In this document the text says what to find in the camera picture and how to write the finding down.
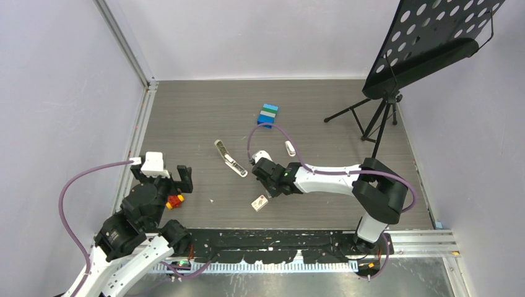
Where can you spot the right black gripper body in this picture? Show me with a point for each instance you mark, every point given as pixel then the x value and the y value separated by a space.
pixel 271 188

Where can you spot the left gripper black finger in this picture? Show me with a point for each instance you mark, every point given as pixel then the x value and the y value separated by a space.
pixel 136 171
pixel 185 185

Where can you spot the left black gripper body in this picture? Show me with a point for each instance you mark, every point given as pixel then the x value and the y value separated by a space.
pixel 167 186

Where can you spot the white staples box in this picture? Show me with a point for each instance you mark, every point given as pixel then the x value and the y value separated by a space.
pixel 259 203

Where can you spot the small white stapler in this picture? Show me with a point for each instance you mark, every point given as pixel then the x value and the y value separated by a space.
pixel 290 148

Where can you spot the olive green white stapler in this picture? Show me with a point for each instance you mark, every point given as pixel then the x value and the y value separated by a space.
pixel 228 160

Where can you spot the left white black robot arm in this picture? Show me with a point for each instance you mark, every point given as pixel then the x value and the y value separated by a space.
pixel 140 213

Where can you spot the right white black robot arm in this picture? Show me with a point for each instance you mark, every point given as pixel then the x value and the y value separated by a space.
pixel 379 190

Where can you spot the red yellow toy brick car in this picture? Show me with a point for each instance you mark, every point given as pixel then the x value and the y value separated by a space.
pixel 174 201

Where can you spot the blue green toy brick stack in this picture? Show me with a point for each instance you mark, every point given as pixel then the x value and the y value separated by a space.
pixel 267 115

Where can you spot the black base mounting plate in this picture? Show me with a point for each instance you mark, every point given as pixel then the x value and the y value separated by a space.
pixel 268 246

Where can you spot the black music stand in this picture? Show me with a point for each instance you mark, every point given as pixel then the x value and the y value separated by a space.
pixel 424 37

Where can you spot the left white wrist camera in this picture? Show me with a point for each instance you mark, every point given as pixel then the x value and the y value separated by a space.
pixel 154 163

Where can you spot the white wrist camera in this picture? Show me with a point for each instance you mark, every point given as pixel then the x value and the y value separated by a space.
pixel 260 155
pixel 154 163

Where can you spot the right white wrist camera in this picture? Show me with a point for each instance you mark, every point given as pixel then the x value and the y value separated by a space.
pixel 260 155

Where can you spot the aluminium frame rail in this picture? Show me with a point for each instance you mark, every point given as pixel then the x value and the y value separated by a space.
pixel 135 81

